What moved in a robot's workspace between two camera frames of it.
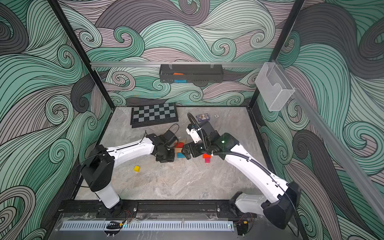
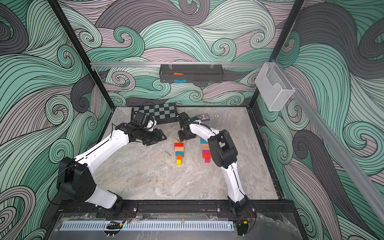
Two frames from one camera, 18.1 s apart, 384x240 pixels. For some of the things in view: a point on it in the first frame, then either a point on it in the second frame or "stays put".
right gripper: (197, 151) → (184, 136)
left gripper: (171, 158) → (157, 137)
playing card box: (203, 117) stays put
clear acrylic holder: (273, 86) stays put
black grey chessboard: (153, 114) stays put
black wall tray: (191, 74) stays put
